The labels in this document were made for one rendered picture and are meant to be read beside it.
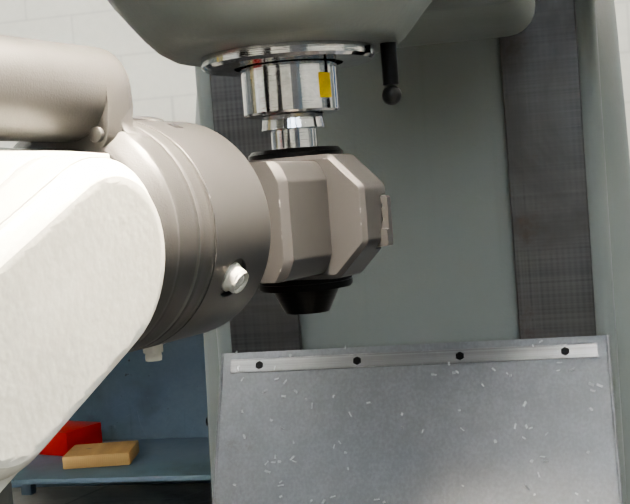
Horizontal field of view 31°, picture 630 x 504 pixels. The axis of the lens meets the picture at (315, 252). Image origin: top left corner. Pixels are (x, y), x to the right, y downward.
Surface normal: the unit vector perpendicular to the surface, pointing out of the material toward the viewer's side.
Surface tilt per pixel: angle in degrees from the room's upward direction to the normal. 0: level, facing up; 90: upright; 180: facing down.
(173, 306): 127
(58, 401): 97
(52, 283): 97
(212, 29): 149
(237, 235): 95
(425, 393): 63
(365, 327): 90
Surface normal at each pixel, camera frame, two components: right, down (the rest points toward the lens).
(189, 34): -0.25, 0.90
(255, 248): 0.89, 0.15
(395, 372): -0.22, -0.39
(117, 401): -0.20, 0.07
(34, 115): 0.75, 0.57
